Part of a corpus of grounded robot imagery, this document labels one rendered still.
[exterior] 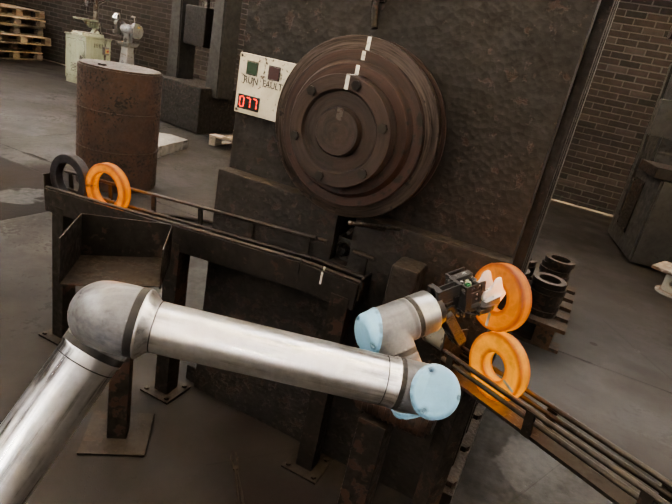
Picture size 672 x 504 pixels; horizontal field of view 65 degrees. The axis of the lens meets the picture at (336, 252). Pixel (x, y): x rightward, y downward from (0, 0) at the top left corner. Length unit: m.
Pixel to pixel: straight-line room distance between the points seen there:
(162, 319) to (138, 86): 3.33
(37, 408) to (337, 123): 0.88
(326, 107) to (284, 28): 0.41
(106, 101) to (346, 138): 2.96
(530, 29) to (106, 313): 1.15
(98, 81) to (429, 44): 2.97
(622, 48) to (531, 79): 5.98
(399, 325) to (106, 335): 0.52
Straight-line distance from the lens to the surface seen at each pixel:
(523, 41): 1.48
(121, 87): 4.10
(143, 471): 1.86
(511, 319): 1.23
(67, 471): 1.89
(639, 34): 7.45
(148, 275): 1.62
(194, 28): 7.12
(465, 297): 1.13
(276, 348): 0.87
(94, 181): 2.11
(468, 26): 1.51
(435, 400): 0.92
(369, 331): 1.03
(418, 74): 1.37
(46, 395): 1.06
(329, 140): 1.36
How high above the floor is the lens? 1.31
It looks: 21 degrees down
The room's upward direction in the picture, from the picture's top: 12 degrees clockwise
